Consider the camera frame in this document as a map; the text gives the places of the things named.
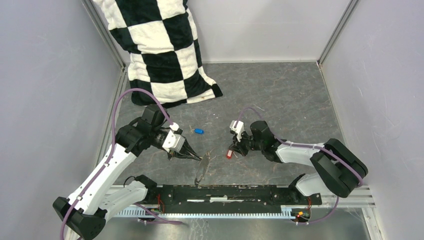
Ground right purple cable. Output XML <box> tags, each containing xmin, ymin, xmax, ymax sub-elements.
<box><xmin>233</xmin><ymin>106</ymin><xmax>365</xmax><ymax>225</ymax></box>

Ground key with blue tag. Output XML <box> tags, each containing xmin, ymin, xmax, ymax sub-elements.
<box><xmin>189</xmin><ymin>125</ymin><xmax>205</xmax><ymax>135</ymax></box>

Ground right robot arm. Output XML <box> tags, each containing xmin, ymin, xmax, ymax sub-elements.
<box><xmin>227</xmin><ymin>120</ymin><xmax>369</xmax><ymax>204</ymax></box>

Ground white slotted cable duct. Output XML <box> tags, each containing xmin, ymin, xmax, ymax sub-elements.
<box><xmin>114</xmin><ymin>206</ymin><xmax>295</xmax><ymax>220</ymax></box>

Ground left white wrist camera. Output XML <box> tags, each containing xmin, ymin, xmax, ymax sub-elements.
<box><xmin>162</xmin><ymin>122</ymin><xmax>186</xmax><ymax>152</ymax></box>

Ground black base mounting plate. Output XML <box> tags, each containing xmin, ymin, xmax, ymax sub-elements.
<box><xmin>139</xmin><ymin>185</ymin><xmax>323</xmax><ymax>214</ymax></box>

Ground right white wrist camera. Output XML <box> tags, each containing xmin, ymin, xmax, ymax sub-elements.
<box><xmin>229</xmin><ymin>120</ymin><xmax>245</xmax><ymax>142</ymax></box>

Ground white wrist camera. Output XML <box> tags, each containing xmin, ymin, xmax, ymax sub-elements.
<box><xmin>162</xmin><ymin>122</ymin><xmax>186</xmax><ymax>152</ymax></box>
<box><xmin>229</xmin><ymin>120</ymin><xmax>245</xmax><ymax>142</ymax></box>

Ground key with red tag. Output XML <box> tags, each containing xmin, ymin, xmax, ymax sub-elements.
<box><xmin>226</xmin><ymin>149</ymin><xmax>238</xmax><ymax>159</ymax></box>

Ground black white checkered blanket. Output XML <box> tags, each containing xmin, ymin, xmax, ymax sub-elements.
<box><xmin>96</xmin><ymin>0</ymin><xmax>223</xmax><ymax>108</ymax></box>

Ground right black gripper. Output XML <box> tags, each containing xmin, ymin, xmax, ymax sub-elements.
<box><xmin>229</xmin><ymin>128</ymin><xmax>264</xmax><ymax>157</ymax></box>

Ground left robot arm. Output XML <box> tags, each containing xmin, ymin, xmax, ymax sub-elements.
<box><xmin>53</xmin><ymin>104</ymin><xmax>202</xmax><ymax>240</ymax></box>

